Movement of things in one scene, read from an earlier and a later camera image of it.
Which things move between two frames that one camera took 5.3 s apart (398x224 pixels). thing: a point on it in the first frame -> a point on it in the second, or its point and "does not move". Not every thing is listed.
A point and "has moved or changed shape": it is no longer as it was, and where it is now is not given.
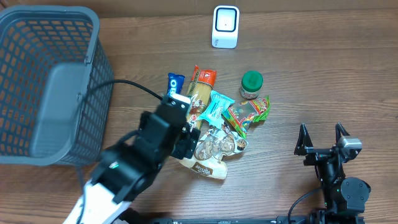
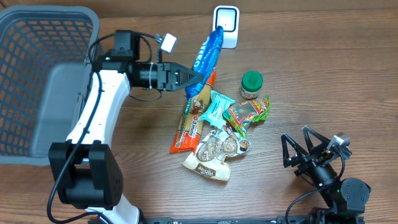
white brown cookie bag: [213, 145] does not move
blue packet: [175, 83] has moved or changed shape
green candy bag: [241, 115] does not move
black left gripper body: [186, 145] -> [163, 75]
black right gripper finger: [304, 140] -> [299, 150]
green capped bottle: [251, 83] does not move
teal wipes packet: [218, 104] does not move
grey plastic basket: [51, 60] does not move
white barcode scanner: [225, 28] does not move
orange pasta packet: [199, 94] does not move
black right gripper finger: [339, 132] -> [321, 147]
